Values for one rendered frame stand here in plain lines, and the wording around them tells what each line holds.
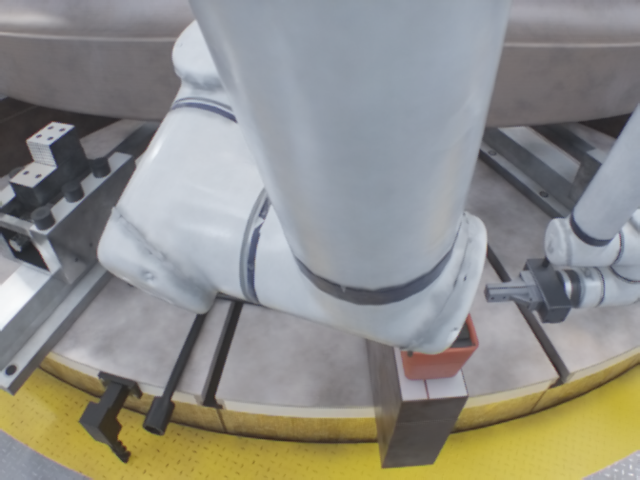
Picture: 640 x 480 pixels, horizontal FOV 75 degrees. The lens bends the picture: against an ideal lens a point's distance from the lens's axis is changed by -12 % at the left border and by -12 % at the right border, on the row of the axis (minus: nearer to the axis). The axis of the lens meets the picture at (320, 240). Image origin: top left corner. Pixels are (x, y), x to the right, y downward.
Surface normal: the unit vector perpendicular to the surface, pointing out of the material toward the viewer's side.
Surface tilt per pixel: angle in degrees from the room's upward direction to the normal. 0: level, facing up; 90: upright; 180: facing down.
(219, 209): 34
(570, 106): 90
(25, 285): 0
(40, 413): 0
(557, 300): 0
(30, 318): 72
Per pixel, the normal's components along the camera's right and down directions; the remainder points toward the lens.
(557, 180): -0.86, 0.04
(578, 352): 0.00, -0.73
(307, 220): -0.43, 0.83
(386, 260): 0.13, 0.87
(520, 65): 0.18, 0.67
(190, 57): -0.21, -0.41
